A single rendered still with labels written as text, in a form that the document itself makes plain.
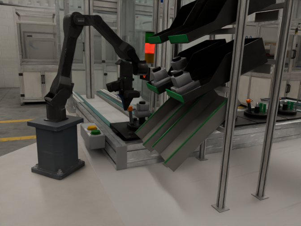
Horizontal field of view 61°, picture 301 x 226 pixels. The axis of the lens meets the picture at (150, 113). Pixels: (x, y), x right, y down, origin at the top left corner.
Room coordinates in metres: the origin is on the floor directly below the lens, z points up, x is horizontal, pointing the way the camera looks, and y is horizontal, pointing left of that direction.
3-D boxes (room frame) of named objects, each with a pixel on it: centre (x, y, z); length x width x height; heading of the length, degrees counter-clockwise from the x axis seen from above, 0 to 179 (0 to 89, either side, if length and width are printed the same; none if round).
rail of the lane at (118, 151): (1.34, 0.30, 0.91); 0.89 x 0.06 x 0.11; 26
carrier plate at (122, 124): (1.16, 0.04, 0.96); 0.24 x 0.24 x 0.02; 26
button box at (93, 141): (1.14, 0.27, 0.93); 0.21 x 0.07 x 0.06; 26
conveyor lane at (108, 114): (1.44, 0.15, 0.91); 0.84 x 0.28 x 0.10; 26
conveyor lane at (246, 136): (1.37, -0.39, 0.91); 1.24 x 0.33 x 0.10; 116
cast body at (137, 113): (1.16, 0.03, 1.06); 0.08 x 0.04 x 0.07; 116
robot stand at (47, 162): (0.93, 0.35, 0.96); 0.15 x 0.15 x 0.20; 67
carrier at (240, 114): (1.48, -0.63, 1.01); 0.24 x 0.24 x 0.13; 26
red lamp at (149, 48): (1.38, 0.02, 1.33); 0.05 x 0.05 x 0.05
